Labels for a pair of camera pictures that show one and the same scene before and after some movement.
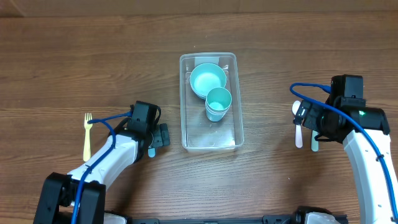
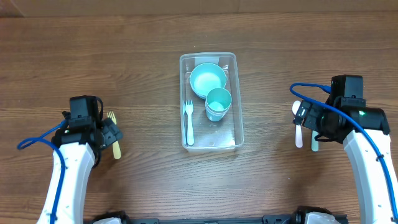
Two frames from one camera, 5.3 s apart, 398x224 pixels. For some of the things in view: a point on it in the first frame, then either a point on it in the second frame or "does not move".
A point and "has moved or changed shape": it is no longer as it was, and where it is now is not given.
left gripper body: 161,135 to 112,132
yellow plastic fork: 87,149 has moved or changed shape
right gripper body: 318,119 does not move
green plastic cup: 217,102 does not move
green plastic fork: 314,143 does not move
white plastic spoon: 298,135 does not move
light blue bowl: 206,77 does not move
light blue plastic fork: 151,152 to 189,105
